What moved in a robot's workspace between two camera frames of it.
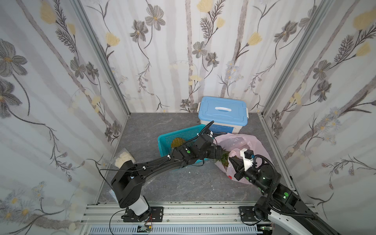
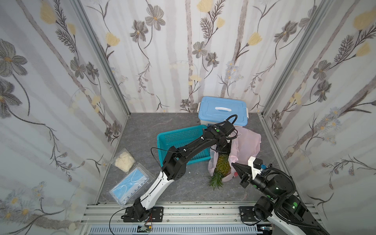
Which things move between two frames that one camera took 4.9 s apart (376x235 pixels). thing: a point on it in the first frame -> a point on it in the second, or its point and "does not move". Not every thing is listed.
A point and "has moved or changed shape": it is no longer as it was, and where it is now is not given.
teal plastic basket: [164, 142] does not move
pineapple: [224, 159] has moved or changed shape
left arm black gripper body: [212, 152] -> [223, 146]
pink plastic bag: [235, 143] has moved or changed shape
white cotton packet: [121, 157] does not move
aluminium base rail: [178, 219] does not move
